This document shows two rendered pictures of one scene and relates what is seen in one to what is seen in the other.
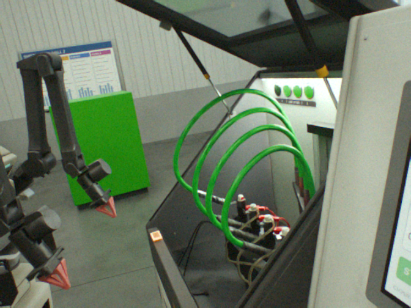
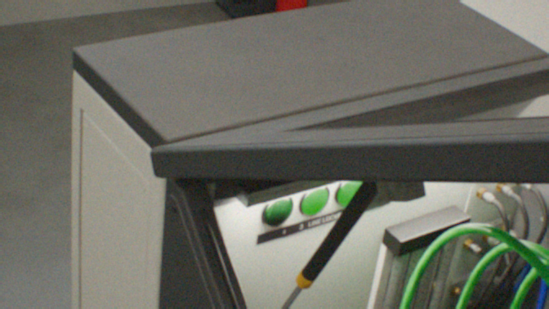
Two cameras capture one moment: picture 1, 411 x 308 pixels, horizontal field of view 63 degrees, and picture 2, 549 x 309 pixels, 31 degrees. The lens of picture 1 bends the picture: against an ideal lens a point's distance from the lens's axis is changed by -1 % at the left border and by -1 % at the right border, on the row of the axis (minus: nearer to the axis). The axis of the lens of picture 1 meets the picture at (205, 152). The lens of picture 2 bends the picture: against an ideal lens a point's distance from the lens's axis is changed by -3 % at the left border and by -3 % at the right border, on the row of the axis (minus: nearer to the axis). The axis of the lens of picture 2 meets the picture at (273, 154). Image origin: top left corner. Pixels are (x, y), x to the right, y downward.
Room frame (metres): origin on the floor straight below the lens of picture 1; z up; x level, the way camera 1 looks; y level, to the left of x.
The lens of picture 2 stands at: (1.60, 0.75, 2.12)
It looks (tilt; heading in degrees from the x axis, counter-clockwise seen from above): 31 degrees down; 249
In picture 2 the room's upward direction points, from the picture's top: 7 degrees clockwise
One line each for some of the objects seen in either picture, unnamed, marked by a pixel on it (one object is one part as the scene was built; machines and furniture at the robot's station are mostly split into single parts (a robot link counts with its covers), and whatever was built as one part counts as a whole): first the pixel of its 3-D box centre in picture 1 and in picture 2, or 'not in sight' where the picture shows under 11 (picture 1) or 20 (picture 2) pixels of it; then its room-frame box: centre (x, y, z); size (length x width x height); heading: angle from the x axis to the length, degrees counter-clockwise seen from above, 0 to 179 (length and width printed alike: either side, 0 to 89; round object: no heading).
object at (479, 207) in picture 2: not in sight; (490, 238); (0.77, -0.41, 1.20); 0.13 x 0.03 x 0.31; 17
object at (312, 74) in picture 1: (308, 74); (405, 150); (1.00, -0.34, 1.43); 0.54 x 0.03 x 0.02; 17
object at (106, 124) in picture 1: (101, 146); not in sight; (4.36, 1.35, 0.65); 0.95 x 0.86 x 1.30; 109
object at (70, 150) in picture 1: (62, 116); not in sight; (1.22, 0.49, 1.40); 0.11 x 0.06 x 0.43; 176
